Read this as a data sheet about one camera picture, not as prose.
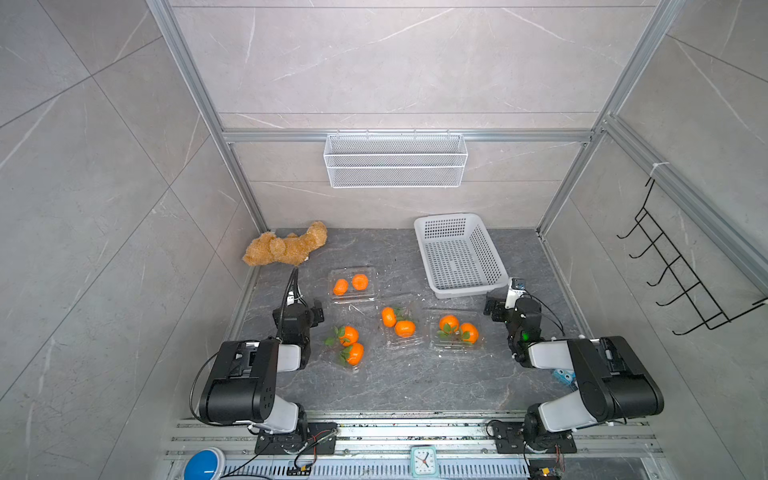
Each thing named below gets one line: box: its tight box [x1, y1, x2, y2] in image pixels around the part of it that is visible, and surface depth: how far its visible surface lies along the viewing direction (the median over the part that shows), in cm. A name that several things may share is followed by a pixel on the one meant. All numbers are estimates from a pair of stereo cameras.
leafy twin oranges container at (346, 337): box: [324, 325, 365, 366], surface depth 87 cm
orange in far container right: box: [352, 274, 369, 291], surface depth 102 cm
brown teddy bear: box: [243, 221, 328, 266], surface depth 104 cm
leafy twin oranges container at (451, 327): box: [437, 314, 479, 345], surface depth 90 cm
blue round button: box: [183, 446, 226, 480], surface depth 70 cm
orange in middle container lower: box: [395, 320, 417, 338], surface depth 90 cm
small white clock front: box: [411, 446, 439, 479], surface depth 70 cm
